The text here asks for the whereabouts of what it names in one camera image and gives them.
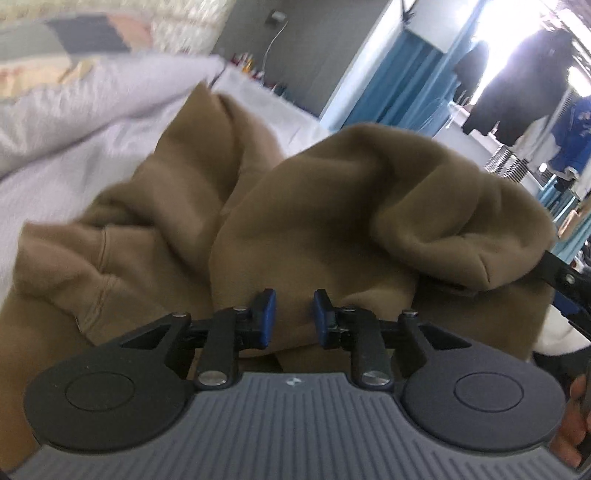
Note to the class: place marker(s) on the white garment with striped cuffs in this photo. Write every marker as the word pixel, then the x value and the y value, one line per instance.
pixel 505 159

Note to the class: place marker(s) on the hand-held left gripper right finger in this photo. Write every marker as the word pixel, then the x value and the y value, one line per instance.
pixel 321 318

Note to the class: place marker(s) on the row of cosmetic bottles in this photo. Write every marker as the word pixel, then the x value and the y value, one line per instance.
pixel 244 63

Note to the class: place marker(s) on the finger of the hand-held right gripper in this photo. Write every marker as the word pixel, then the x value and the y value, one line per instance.
pixel 570 288

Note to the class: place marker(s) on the blue and white jacket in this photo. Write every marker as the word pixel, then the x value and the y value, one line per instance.
pixel 575 134

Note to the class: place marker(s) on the blue curtain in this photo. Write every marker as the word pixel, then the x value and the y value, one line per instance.
pixel 401 83

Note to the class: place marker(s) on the light grey duvet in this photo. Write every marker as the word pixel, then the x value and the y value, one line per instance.
pixel 115 101

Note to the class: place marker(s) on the light blue hanging cloth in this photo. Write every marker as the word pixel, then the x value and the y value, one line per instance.
pixel 561 203

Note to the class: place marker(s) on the person's right hand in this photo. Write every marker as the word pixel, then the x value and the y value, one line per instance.
pixel 575 424

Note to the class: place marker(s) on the wall charger plug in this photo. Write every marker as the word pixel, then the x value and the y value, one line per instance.
pixel 276 17

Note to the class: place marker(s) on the black hanging jacket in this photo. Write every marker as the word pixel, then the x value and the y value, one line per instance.
pixel 521 92

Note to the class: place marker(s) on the brown hoodie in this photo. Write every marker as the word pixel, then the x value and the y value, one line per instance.
pixel 323 207

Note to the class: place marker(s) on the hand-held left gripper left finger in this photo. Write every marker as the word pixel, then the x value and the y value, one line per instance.
pixel 267 318

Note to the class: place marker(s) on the cream quilted headboard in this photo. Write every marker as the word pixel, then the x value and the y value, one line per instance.
pixel 194 23

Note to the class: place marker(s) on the patchwork pillow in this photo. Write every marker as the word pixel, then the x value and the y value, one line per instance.
pixel 69 41

